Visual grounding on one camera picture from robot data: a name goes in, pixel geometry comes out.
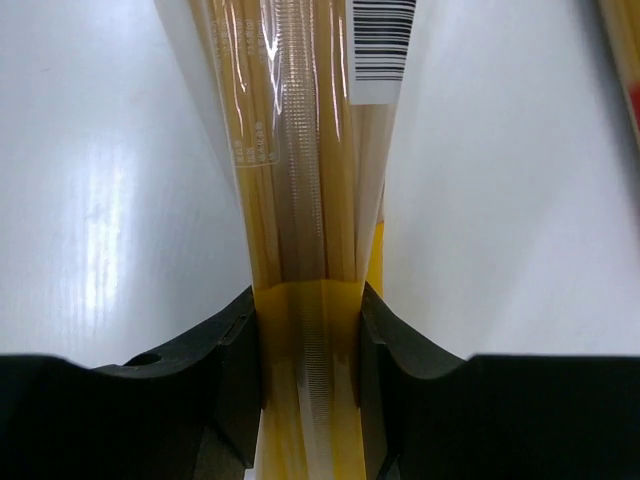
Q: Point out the yellow spaghetti bag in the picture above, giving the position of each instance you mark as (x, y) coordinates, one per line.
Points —
(299, 101)

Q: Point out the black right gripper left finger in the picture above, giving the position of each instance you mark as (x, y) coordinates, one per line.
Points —
(187, 409)

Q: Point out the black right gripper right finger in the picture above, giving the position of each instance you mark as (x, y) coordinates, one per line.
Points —
(428, 414)

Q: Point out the red spaghetti bag centre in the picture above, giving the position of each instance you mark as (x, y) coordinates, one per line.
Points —
(621, 18)

